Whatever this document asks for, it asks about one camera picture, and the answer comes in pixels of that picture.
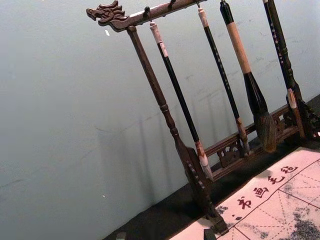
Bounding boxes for black table cloth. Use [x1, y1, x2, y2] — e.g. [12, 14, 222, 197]
[102, 93, 320, 240]

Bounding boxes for slim black brush white ends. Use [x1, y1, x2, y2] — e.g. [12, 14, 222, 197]
[149, 21, 214, 183]

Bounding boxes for large brush tan handle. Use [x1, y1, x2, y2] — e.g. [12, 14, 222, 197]
[219, 0, 278, 154]

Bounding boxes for white felt mat red grid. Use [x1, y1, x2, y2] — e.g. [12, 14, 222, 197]
[169, 146, 320, 240]

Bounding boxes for small black block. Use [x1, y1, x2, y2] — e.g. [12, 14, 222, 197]
[203, 228, 216, 240]

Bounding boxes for plain pale wall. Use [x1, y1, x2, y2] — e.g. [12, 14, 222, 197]
[0, 0, 320, 240]

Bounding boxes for slim black brush printed handle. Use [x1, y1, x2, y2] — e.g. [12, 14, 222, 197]
[197, 7, 251, 158]

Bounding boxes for dark wooden dragon brush rack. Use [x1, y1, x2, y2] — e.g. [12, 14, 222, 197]
[86, 0, 320, 235]

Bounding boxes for black brush white ferrule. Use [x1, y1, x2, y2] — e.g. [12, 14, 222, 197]
[262, 0, 306, 139]

